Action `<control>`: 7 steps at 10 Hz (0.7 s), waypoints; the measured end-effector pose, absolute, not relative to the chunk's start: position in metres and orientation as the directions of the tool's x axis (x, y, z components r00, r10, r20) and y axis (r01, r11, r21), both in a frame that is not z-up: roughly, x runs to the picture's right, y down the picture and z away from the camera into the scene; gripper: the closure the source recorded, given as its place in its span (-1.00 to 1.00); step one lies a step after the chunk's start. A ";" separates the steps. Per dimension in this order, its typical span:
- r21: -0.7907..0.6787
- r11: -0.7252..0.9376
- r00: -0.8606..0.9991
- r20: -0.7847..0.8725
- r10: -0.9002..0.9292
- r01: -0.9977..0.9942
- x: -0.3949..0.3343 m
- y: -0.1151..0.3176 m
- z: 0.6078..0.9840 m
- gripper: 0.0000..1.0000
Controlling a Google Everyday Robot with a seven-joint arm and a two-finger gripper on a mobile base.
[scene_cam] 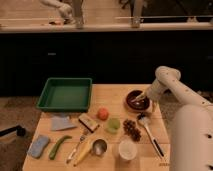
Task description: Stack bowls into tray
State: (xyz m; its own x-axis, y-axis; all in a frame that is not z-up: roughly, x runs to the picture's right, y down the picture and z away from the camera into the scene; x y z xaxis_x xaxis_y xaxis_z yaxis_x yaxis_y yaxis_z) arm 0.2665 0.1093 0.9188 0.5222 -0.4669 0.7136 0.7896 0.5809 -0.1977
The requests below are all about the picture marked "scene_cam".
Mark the blue sponge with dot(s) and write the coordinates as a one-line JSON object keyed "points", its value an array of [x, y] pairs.
{"points": [[38, 145]]}

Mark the silver metal cup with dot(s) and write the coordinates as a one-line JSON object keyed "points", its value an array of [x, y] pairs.
{"points": [[99, 147]]}

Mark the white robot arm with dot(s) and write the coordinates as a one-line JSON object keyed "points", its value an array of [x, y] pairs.
{"points": [[191, 144]]}

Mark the silver fork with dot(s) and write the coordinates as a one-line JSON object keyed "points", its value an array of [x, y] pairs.
{"points": [[73, 152]]}

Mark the white plastic cup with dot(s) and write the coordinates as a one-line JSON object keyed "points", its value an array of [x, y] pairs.
{"points": [[127, 150]]}

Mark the brown grape bunch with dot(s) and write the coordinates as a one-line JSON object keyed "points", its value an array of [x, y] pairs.
{"points": [[131, 130]]}

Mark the yellow banana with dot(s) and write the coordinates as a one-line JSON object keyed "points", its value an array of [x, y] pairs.
{"points": [[84, 151]]}

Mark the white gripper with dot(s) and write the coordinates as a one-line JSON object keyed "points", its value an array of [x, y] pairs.
{"points": [[154, 93]]}

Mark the spoon with black handle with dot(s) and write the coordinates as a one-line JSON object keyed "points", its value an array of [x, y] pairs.
{"points": [[145, 121]]}

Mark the red tomato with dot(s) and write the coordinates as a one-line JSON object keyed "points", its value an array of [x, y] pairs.
{"points": [[102, 114]]}

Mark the green plastic tray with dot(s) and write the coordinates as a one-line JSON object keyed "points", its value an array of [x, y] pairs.
{"points": [[66, 95]]}

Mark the black chair part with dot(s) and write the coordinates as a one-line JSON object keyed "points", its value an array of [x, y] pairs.
{"points": [[19, 130]]}

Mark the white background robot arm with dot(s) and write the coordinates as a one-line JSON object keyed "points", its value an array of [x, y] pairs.
{"points": [[64, 7]]}

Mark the dark red bowl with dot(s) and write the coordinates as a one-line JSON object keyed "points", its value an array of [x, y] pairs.
{"points": [[139, 105]]}

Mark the grey folded cloth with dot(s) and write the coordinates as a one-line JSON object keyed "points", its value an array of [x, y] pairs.
{"points": [[61, 122]]}

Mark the green apple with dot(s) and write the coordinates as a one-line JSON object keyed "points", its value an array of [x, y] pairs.
{"points": [[113, 125]]}

